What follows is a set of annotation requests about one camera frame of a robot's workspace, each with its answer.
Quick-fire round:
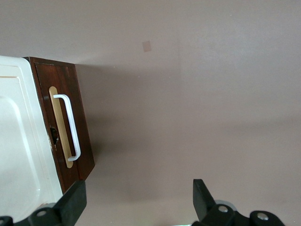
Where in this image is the white drawer handle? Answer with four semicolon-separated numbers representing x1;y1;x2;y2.
53;94;82;162

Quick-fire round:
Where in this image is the light wooden handle backplate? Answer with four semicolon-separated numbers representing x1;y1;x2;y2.
48;86;74;169

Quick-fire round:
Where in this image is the brown wooden drawer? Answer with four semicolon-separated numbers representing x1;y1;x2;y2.
34;61;82;190

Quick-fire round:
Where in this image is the brown cabinet with white top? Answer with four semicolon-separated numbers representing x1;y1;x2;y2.
0;56;96;218

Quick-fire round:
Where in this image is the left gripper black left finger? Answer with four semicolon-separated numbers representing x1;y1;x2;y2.
14;180;87;226

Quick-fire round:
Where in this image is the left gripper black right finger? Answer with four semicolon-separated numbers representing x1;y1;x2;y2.
191;179;285;226

